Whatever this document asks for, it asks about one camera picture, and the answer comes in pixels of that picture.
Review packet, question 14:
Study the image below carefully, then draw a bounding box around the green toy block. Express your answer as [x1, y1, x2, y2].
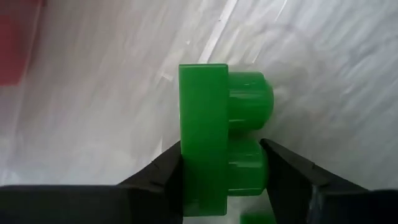
[239, 212, 277, 224]
[178, 63, 274, 217]

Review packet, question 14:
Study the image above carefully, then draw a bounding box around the clear plastic bin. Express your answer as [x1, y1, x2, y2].
[0, 0, 44, 86]

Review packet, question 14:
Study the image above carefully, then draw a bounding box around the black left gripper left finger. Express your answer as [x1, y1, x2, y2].
[0, 141, 184, 224]

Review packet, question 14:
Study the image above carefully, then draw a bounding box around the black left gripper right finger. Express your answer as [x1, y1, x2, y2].
[260, 139, 398, 224]

